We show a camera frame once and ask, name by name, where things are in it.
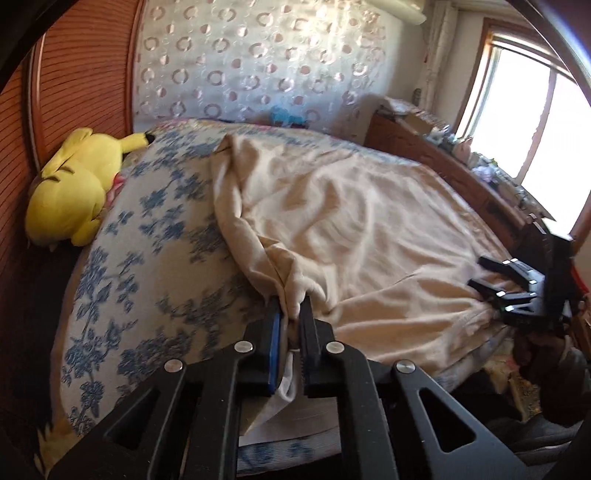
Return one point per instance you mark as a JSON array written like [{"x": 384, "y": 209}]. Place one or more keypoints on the beige printed t-shirt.
[{"x": 360, "y": 230}]

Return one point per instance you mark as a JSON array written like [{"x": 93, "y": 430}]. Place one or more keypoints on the wooden cabinet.
[{"x": 461, "y": 175}]

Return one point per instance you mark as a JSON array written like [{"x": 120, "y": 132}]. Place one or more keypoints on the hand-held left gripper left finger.
[{"x": 275, "y": 339}]

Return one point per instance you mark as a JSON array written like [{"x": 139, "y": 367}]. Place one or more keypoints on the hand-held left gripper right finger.
[{"x": 308, "y": 341}]

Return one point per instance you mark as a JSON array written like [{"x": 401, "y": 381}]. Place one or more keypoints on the person's right hand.
[{"x": 535, "y": 355}]

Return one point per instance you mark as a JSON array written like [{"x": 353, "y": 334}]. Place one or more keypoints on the blue floral bed sheet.
[{"x": 152, "y": 258}]

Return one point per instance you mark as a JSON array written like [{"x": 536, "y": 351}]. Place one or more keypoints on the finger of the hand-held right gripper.
[
  {"x": 512, "y": 270},
  {"x": 503, "y": 299}
]

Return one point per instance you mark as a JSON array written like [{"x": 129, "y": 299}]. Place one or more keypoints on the window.
[{"x": 521, "y": 120}]

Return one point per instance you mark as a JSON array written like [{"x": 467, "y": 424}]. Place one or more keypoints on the wooden slatted headboard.
[{"x": 74, "y": 78}]

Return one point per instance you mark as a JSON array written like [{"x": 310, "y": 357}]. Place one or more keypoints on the blue cloth bundle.
[{"x": 286, "y": 117}]

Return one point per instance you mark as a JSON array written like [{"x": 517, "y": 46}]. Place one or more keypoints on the yellow plush toy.
[{"x": 69, "y": 194}]

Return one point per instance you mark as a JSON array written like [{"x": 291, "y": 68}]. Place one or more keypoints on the white circle-pattern curtain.
[{"x": 258, "y": 60}]

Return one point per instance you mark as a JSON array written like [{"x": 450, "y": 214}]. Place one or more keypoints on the white floral window curtain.
[{"x": 438, "y": 60}]

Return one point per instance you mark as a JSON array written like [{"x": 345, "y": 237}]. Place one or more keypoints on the cardboard box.
[{"x": 418, "y": 122}]

